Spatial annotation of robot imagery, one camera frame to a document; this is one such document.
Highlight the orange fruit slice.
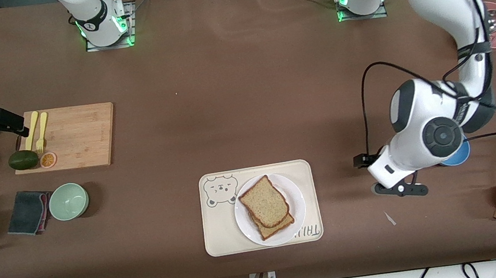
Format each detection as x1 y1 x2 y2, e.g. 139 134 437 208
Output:
38 151 59 169

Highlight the grey folded cloth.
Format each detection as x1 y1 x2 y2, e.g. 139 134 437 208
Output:
2 188 50 239

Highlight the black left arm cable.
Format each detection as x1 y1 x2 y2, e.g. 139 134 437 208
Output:
354 45 496 157

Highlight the pale green bowl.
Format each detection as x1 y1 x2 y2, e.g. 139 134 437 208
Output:
46 181 92 223

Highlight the yellow plastic knife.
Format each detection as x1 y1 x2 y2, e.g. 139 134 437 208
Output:
20 110 44 152

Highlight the green avocado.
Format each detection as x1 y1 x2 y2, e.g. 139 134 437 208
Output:
7 148 41 172

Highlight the white round plate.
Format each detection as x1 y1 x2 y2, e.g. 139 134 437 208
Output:
229 169 311 251

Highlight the yellow plastic fork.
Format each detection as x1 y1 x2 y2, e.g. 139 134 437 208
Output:
32 111 53 155

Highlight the blue bowl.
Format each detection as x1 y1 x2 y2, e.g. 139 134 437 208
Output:
438 140 473 168

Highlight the cream bear print tray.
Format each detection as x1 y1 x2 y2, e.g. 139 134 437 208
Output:
195 157 325 259

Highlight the pink cloth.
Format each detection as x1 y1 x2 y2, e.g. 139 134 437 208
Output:
35 190 55 232

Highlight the brown table cover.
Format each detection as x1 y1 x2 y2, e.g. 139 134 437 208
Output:
0 0 496 278

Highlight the brown bread slice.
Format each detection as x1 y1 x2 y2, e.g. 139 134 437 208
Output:
250 208 298 242
236 172 293 233

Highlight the bamboo cutting board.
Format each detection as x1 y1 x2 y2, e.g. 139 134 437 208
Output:
7 100 122 179

